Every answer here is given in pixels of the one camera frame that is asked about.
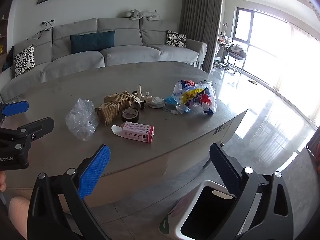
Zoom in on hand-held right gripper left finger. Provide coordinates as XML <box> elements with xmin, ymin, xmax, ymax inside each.
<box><xmin>27</xmin><ymin>144</ymin><xmax>111</xmax><ymax>240</ymax></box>

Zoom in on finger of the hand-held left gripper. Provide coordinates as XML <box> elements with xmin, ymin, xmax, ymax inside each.
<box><xmin>0</xmin><ymin>117</ymin><xmax>55</xmax><ymax>153</ymax></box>
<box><xmin>0</xmin><ymin>101</ymin><xmax>29</xmax><ymax>123</ymax></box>

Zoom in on dark cushion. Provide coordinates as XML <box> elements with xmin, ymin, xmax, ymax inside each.
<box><xmin>2</xmin><ymin>46</ymin><xmax>14</xmax><ymax>72</ymax></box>

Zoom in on round cartoon tin with charm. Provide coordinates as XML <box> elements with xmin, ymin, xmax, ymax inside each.
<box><xmin>149</xmin><ymin>96</ymin><xmax>178</xmax><ymax>114</ymax></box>

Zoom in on black and white label sticker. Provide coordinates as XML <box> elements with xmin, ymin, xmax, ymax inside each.
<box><xmin>215</xmin><ymin>120</ymin><xmax>234</xmax><ymax>133</ymax></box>

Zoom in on white trash bin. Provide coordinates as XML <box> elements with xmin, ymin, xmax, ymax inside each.
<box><xmin>172</xmin><ymin>179</ymin><xmax>263</xmax><ymax>240</ymax></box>

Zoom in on grey swivel chair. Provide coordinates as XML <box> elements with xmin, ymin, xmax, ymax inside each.
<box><xmin>226</xmin><ymin>44</ymin><xmax>248</xmax><ymax>74</ymax></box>

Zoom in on blue plastic wrapper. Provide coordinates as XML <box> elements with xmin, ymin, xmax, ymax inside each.
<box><xmin>164</xmin><ymin>95</ymin><xmax>179</xmax><ymax>106</ymax></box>

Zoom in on beige table base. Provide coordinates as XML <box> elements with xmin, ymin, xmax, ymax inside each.
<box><xmin>85</xmin><ymin>109</ymin><xmax>248</xmax><ymax>208</ymax></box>

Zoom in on glass balcony door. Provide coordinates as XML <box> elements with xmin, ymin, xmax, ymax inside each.
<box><xmin>232</xmin><ymin>8</ymin><xmax>320</xmax><ymax>128</ymax></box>

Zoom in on black charger cable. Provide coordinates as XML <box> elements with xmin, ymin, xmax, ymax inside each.
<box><xmin>26</xmin><ymin>21</ymin><xmax>50</xmax><ymax>40</ymax></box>

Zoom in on brown cardboard piece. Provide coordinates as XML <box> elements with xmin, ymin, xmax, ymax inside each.
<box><xmin>95</xmin><ymin>92</ymin><xmax>137</xmax><ymax>126</ymax></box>

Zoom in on colourful printed plastic bag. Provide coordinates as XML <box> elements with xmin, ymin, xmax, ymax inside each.
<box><xmin>174</xmin><ymin>79</ymin><xmax>217</xmax><ymax>115</ymax></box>

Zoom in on person's leg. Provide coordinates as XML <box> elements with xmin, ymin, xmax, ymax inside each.
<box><xmin>9</xmin><ymin>195</ymin><xmax>32</xmax><ymax>240</ymax></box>

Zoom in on white cluttered desk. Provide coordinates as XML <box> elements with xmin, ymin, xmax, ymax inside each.
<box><xmin>216</xmin><ymin>22</ymin><xmax>237</xmax><ymax>63</ymax></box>

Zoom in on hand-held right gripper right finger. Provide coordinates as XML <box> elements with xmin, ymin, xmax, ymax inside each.
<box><xmin>209</xmin><ymin>142</ymin><xmax>294</xmax><ymax>240</ymax></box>

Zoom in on grey plush toy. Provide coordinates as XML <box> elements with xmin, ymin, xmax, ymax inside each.
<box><xmin>124</xmin><ymin>9</ymin><xmax>160</xmax><ymax>21</ymax></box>

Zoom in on grey fabric sofa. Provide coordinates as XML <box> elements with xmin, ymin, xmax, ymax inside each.
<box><xmin>0</xmin><ymin>17</ymin><xmax>208</xmax><ymax>103</ymax></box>

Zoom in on teal cushion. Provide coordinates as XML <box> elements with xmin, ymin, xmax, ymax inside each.
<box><xmin>70</xmin><ymin>30</ymin><xmax>115</xmax><ymax>55</ymax></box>

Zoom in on black and white patterned cushion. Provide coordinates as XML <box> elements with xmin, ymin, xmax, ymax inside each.
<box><xmin>165</xmin><ymin>30</ymin><xmax>187</xmax><ymax>48</ymax></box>
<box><xmin>13</xmin><ymin>44</ymin><xmax>35</xmax><ymax>77</ymax></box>

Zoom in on clear plastic bag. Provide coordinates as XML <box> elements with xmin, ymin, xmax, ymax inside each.
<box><xmin>65</xmin><ymin>98</ymin><xmax>99</xmax><ymax>141</ymax></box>

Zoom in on pink and white carton box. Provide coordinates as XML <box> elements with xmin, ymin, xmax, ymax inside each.
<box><xmin>111</xmin><ymin>121</ymin><xmax>155</xmax><ymax>144</ymax></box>

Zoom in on black tape roll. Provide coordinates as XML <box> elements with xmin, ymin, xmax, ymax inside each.
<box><xmin>121</xmin><ymin>108</ymin><xmax>139</xmax><ymax>122</ymax></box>

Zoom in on grey pleated curtain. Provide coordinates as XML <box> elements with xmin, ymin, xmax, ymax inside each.
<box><xmin>178</xmin><ymin>0</ymin><xmax>223</xmax><ymax>73</ymax></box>

